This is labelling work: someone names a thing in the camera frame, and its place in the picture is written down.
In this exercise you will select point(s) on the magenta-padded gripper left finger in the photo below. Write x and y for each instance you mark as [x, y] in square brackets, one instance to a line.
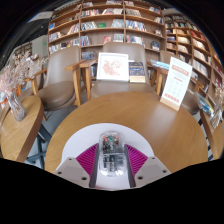
[85, 163]

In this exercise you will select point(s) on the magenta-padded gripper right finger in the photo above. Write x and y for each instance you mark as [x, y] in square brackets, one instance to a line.
[138, 163]

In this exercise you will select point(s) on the transparent computer mouse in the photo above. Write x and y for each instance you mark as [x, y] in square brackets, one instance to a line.
[112, 155]

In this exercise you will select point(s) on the white mouse pad red rest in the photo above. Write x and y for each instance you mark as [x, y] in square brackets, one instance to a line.
[83, 138]

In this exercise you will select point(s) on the round wooden side table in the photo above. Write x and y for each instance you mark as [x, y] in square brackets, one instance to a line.
[18, 133]
[215, 140]

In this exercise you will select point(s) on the glass vase with dried flowers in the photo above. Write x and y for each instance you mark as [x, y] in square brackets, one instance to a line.
[218, 110]
[16, 108]

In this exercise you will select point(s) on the stack of magazines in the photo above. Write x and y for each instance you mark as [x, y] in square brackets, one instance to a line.
[205, 105]

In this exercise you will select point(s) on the white sign in wooden stand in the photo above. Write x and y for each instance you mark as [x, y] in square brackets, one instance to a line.
[176, 81]

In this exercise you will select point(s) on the dark blue book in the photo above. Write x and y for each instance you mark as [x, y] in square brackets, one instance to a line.
[137, 70]

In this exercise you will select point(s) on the white framed red print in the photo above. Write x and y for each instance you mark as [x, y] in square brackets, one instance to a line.
[112, 66]

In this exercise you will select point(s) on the wooden shelf with red boxes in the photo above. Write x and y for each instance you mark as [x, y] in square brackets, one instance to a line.
[218, 76]

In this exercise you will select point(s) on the distant wooden bookshelf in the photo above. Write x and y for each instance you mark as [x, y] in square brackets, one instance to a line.
[23, 49]

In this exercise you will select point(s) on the tall wooden bookshelf with books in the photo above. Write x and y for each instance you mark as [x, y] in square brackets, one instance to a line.
[190, 43]

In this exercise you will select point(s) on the wide wooden bookshelf with books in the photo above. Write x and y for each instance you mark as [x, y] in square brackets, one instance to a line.
[106, 25]

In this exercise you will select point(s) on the hanging white ceiling sign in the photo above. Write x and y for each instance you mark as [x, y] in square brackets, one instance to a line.
[40, 16]

